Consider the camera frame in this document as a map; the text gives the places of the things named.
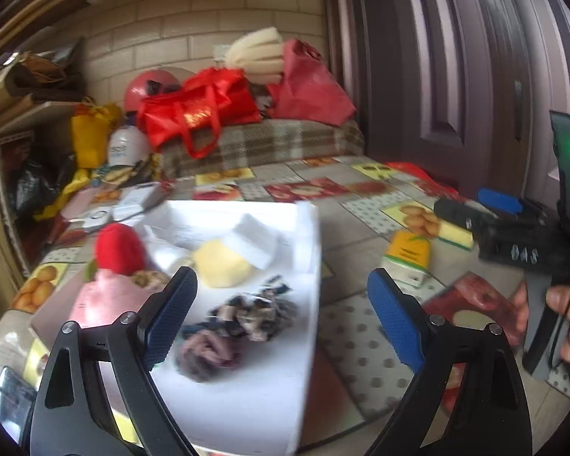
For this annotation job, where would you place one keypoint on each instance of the red bag on floor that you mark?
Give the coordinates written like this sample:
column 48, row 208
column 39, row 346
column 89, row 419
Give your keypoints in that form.
column 423, row 181

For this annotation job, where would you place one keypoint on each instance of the red helmet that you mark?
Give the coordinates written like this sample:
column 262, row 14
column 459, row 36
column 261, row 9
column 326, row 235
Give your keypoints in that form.
column 149, row 83

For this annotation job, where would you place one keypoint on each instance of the red plastic bag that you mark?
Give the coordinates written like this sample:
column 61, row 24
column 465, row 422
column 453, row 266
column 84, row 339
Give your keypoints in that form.
column 308, row 91

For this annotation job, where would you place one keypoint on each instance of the white power bank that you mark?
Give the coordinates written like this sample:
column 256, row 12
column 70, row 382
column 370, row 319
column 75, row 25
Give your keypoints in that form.
column 140, row 199

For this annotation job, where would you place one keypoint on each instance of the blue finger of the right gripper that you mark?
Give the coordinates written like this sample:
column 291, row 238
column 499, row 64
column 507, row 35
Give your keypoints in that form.
column 499, row 201
column 462, row 215

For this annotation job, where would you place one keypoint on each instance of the fruit print tablecloth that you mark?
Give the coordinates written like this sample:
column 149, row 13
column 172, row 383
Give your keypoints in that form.
column 467, row 399

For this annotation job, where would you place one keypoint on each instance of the white wireless charger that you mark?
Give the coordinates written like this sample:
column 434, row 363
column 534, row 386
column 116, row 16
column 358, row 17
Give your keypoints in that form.
column 92, row 220

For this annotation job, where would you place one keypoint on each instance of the red tote bag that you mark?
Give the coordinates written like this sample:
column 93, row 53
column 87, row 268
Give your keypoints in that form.
column 196, row 114

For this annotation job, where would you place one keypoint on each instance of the cream foam roll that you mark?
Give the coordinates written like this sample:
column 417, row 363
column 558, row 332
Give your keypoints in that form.
column 259, row 55

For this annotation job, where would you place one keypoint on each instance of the yellow green scrub sponge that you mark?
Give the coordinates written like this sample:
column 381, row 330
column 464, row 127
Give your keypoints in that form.
column 454, row 235

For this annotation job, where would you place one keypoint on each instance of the white helmet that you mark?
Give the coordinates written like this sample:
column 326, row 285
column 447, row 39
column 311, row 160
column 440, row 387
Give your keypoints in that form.
column 128, row 146

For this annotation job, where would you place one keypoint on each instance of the yellow tissue pack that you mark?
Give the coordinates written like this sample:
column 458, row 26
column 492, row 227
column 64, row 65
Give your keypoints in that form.
column 407, row 258

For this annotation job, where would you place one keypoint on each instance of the pink fluffy plush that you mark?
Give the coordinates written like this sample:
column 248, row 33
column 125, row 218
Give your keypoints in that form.
column 109, row 295

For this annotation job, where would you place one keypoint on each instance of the white cardboard tray box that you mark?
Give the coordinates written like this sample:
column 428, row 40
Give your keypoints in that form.
column 217, row 358

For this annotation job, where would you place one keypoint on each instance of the plaid blanket cushion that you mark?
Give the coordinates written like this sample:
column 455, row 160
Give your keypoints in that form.
column 267, row 142

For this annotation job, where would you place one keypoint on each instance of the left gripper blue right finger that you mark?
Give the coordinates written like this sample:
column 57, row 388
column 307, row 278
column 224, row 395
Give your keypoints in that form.
column 402, row 318

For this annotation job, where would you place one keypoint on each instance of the yellow shopping bag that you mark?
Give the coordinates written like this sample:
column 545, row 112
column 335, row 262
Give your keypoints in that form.
column 92, row 126

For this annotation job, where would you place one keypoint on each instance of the wall socket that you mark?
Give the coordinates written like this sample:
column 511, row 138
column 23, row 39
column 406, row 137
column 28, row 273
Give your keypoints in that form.
column 220, row 51

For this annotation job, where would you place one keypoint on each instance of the red plush apple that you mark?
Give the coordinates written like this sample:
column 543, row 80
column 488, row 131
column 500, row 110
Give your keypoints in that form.
column 120, row 250

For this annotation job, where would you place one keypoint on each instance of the brown wooden door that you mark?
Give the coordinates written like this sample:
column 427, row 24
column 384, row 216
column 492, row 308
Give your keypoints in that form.
column 464, row 89

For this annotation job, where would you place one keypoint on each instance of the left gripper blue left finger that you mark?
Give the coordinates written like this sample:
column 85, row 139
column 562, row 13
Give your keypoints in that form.
column 163, row 314

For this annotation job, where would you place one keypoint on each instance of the black plastic bag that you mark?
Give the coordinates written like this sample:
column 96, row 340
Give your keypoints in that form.
column 37, row 185

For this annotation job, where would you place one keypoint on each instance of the black white patterned cloth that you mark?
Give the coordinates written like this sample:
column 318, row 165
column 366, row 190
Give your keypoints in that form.
column 257, row 317

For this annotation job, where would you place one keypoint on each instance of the pink tissue pack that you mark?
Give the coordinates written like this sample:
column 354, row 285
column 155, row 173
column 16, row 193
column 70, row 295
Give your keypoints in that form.
column 47, row 322

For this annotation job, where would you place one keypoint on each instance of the yellow round sponge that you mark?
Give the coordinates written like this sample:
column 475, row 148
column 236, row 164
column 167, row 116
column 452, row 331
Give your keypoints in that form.
column 220, row 267

